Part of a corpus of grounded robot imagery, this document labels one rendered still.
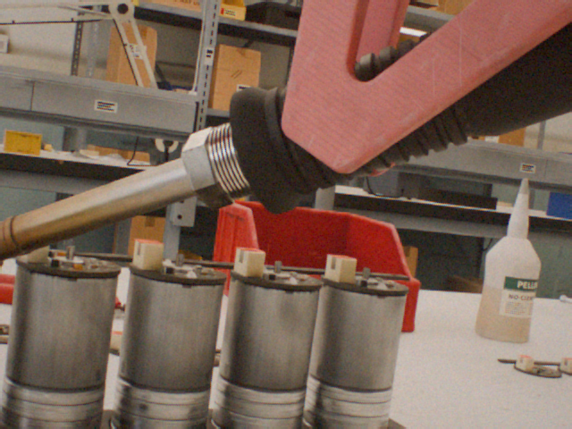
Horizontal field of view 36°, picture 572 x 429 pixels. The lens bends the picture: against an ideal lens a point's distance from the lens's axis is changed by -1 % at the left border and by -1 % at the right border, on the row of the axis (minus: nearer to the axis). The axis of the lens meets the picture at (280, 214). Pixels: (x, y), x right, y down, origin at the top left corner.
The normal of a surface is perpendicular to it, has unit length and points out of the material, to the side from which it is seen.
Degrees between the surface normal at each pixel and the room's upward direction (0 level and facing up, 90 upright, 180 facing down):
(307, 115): 98
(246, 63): 92
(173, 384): 90
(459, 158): 90
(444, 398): 0
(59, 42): 90
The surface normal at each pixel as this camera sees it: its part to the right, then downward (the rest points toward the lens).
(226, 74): 0.40, 0.04
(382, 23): -0.28, -0.04
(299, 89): -0.41, 0.15
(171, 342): 0.15, 0.09
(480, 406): 0.14, -0.99
